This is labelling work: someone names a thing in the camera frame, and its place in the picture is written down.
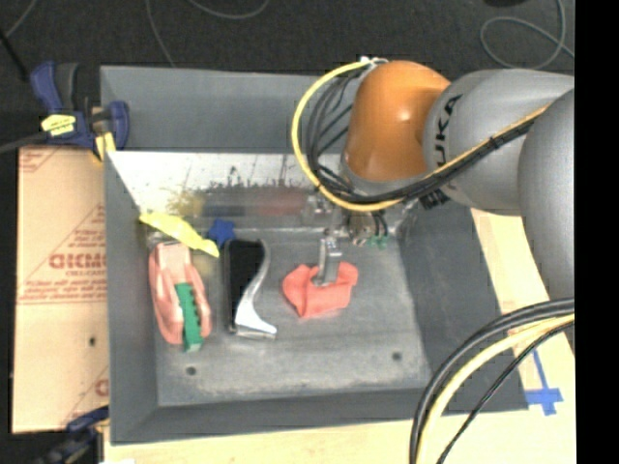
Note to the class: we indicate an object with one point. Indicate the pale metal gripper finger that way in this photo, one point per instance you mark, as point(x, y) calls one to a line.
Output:
point(334, 269)
point(323, 261)

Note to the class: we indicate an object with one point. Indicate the red cloth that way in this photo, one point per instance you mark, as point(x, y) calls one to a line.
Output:
point(316, 298)

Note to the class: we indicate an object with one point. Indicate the black flat box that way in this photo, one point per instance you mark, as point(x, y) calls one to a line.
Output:
point(244, 273)

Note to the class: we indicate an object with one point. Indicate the white curved plastic piece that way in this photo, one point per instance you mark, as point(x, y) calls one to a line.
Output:
point(251, 310)

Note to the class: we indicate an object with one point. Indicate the grey metal bin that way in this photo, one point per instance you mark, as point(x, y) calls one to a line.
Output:
point(309, 356)

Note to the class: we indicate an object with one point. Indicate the small blue toy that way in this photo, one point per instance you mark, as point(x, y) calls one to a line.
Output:
point(221, 231)

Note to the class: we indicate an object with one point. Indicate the green toothed block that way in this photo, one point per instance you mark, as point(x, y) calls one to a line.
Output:
point(189, 317)

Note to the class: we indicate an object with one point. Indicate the yellow crumpled cloth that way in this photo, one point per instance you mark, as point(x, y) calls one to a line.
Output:
point(179, 230)

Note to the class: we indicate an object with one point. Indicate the pink plastic packet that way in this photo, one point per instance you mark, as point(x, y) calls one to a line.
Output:
point(167, 278)

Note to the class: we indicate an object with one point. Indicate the brown cardboard board red print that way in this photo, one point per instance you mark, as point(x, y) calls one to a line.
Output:
point(58, 269)

